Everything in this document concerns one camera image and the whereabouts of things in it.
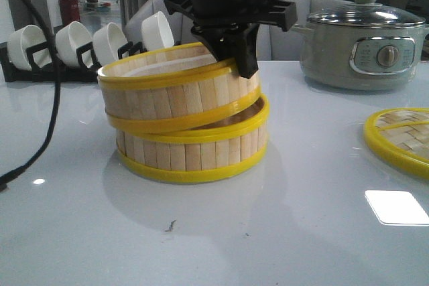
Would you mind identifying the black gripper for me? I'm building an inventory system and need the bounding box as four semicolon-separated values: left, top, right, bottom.
164;0;298;78

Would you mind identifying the bamboo steamer tier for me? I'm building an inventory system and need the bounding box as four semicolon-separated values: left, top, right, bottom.
98;43;261;134
116;95;269;184

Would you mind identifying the woven bamboo steamer lid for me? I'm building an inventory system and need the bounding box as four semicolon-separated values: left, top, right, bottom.
363;107;428;179

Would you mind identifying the grey chair right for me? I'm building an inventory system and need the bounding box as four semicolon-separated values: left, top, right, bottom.
257;0;350;61

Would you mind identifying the grey chair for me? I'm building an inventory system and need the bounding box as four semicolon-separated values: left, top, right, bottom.
123;0;198;44
257;0;350;61

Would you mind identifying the grey chair left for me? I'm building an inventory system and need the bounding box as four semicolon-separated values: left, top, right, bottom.
123;0;198;44

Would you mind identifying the white bowl rightmost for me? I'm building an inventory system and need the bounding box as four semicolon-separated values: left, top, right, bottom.
141;11;174;51

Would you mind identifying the white bowl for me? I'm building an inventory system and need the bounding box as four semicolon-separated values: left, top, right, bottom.
141;11;174;51
55;21;93;68
93;22;128;66
7;25;46;71

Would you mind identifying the green electric cooking pot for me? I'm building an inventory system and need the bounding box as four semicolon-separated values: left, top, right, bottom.
292;22;428;90

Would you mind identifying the glass pot lid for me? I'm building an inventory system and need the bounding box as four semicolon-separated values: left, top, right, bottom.
307;0;426;28

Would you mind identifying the black bowl rack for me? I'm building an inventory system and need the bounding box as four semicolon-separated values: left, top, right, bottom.
1;42;147;82

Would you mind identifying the red bin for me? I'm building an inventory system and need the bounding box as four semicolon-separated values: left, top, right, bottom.
58;0;80;26

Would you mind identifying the white bowl far left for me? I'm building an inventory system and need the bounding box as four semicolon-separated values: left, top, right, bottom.
7;25;46;71

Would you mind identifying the black cable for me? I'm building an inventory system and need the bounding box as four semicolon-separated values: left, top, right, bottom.
0;0;62;193

